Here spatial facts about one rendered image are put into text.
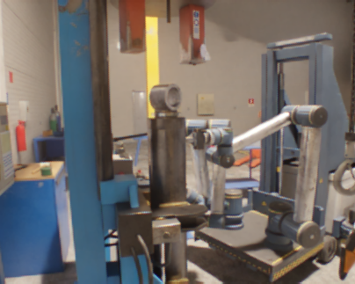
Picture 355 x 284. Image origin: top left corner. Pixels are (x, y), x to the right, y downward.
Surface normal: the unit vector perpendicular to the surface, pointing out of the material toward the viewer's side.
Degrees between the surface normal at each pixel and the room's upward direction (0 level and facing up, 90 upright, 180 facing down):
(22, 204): 90
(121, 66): 90
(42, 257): 90
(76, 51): 90
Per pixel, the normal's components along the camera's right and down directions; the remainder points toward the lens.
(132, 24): 0.56, 0.11
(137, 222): 0.25, 0.13
